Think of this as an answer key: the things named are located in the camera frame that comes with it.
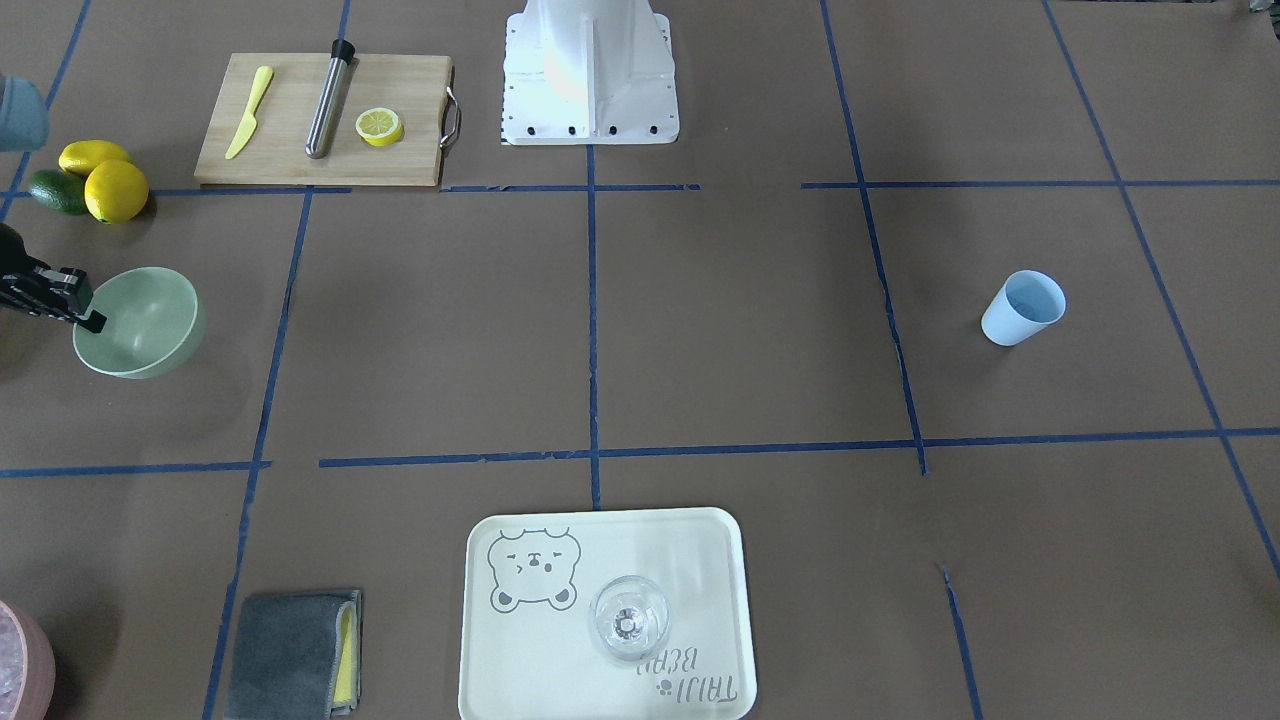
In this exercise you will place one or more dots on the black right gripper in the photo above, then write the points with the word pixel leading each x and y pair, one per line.
pixel 40 291

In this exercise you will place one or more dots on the light green bowl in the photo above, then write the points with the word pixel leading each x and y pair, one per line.
pixel 154 321

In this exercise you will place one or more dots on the pink bowl with ice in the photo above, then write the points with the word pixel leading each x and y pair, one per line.
pixel 29 669

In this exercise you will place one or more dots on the yellow lemon lower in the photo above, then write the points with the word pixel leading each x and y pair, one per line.
pixel 116 191

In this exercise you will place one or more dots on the yellow lemon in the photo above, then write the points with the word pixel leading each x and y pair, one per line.
pixel 80 158
pixel 116 191

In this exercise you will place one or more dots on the green lime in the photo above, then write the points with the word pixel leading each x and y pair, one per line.
pixel 58 190

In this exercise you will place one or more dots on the yellow lemon upper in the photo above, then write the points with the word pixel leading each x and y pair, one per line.
pixel 80 158

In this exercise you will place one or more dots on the wooden cutting board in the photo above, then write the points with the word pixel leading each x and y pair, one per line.
pixel 415 86

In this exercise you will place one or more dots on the yellow plastic knife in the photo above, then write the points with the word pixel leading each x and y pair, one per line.
pixel 248 122

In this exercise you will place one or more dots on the lemon half slice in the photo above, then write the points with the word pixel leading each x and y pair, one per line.
pixel 379 127

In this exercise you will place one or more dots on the steel muddler black tip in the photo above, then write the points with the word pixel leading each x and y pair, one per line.
pixel 327 112

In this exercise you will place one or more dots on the grey folded cloth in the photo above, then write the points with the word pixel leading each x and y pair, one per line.
pixel 297 656

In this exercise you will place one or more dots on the cream bear tray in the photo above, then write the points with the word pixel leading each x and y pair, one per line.
pixel 527 650

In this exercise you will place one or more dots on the clear wine glass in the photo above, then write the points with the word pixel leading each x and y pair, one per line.
pixel 630 618

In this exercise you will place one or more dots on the light blue cup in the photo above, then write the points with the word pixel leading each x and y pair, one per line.
pixel 1026 303

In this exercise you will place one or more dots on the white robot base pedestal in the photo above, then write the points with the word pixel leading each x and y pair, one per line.
pixel 589 73

